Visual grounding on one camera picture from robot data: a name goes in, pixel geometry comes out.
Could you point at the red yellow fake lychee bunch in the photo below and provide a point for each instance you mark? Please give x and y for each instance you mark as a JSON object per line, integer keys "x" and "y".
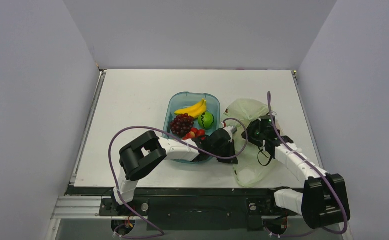
{"x": 195, "y": 133}

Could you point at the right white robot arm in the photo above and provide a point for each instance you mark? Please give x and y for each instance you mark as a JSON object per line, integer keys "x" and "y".
{"x": 324, "y": 200}

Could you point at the green striped fake watermelon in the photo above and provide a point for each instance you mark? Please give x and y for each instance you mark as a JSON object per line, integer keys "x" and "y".
{"x": 206, "y": 120}

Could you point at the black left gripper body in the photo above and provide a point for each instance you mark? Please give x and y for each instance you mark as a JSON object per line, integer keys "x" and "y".
{"x": 225, "y": 151}

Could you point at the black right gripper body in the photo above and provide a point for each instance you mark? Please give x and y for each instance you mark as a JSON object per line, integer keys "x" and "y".
{"x": 255, "y": 134}

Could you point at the light green plastic bag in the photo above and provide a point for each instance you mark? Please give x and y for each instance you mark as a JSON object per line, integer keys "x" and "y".
{"x": 253, "y": 166}

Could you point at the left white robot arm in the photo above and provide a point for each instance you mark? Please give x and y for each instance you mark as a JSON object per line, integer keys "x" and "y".
{"x": 142, "y": 155}

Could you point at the yellow fake fruit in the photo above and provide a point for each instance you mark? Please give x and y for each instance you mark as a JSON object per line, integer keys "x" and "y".
{"x": 194, "y": 111}

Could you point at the teal plastic tub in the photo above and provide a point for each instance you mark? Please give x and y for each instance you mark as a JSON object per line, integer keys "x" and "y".
{"x": 184, "y": 100}

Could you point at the red fake grape bunch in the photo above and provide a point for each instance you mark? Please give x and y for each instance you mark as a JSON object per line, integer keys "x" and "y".
{"x": 181, "y": 125}

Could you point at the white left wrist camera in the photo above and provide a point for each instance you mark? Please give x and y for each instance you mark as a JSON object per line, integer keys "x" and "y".
{"x": 230, "y": 129}

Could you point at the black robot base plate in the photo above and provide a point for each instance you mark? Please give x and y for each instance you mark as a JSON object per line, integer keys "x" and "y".
{"x": 196, "y": 209}

